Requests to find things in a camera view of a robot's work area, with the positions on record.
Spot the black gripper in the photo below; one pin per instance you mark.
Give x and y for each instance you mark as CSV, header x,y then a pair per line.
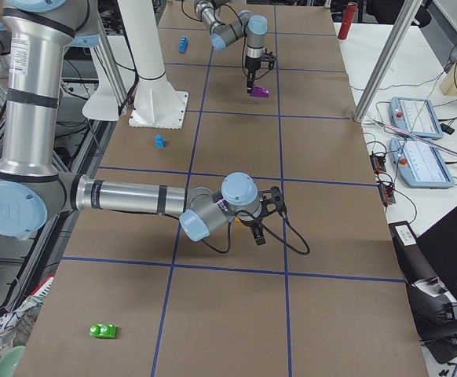
x,y
251,65
253,222

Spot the purple trapezoid block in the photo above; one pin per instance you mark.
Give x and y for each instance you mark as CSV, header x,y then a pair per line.
x,y
257,91

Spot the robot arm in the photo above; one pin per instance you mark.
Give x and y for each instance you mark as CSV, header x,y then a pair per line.
x,y
32,190
247,25

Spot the long blue block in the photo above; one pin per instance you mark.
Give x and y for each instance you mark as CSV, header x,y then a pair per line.
x,y
183,44

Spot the small blue block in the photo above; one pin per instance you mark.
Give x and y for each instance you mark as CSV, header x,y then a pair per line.
x,y
160,141

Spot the red cylinder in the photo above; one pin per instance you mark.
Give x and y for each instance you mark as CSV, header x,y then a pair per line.
x,y
347,20

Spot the far teach pendant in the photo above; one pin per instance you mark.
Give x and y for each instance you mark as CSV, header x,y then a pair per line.
x,y
416,116

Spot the teach pendant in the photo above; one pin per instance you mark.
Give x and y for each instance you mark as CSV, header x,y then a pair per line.
x,y
416,116
419,165

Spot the near teach pendant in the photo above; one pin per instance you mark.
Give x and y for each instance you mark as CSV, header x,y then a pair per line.
x,y
419,165

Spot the green duplo block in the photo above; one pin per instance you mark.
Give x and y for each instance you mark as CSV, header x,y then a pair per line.
x,y
103,331

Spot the reacher grabber stick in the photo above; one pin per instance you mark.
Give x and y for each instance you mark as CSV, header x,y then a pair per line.
x,y
406,134

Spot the green bowl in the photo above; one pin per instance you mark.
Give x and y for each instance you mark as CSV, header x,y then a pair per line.
x,y
10,361

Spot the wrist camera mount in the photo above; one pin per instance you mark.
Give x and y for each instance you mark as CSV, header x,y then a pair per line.
x,y
269,58
272,201

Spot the white camera pillar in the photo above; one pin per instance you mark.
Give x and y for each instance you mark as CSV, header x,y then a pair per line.
x,y
156,103

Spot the aluminium frame post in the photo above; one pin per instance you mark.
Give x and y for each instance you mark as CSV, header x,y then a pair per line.
x,y
396,36

